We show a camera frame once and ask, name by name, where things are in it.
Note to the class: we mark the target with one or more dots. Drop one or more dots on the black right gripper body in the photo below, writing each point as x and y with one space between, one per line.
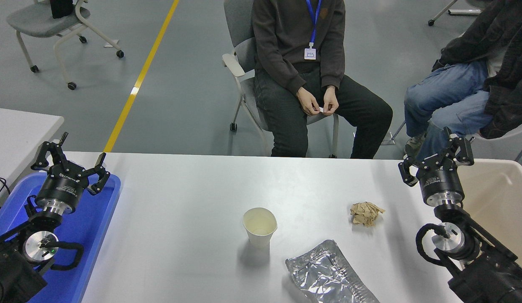
442 181

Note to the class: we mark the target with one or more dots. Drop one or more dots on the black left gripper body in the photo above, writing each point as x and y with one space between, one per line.
63 185

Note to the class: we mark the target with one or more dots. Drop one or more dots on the small white paper slip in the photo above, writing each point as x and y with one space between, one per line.
319 109

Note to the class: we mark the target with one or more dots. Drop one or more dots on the silver foil tray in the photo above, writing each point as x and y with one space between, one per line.
328 273

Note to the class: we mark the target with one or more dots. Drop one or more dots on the white paper cup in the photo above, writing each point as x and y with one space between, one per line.
261 240

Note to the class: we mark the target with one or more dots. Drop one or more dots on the person's left hand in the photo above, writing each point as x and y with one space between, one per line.
330 101

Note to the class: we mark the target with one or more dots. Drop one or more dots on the person's right hand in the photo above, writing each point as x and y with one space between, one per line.
308 101

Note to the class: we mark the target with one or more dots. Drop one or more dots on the white side table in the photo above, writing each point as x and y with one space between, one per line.
21 134

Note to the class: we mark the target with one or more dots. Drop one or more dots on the person in blue jeans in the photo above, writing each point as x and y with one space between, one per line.
446 92

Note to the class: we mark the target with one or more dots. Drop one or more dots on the blue plastic tray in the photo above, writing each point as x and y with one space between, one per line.
90 235

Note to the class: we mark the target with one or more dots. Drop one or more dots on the crumpled tan paper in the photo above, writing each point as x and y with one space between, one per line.
364 213

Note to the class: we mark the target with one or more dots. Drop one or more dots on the grey chair with metal legs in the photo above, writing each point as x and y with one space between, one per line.
518 128

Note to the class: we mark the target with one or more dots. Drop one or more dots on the large pale plastic bin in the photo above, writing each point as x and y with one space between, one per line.
501 198

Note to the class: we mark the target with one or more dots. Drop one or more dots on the yellow floor tape line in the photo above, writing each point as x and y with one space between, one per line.
137 84

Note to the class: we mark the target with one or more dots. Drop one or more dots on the grey wheeled chair with bag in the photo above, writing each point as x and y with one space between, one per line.
38 19

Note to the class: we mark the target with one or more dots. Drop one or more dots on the wheeled chair with white legs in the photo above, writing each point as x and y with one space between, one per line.
444 11

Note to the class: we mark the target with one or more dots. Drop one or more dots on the black bag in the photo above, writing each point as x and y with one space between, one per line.
61 8

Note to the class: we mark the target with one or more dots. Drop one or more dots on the grey chair with white armrest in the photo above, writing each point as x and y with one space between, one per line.
238 25

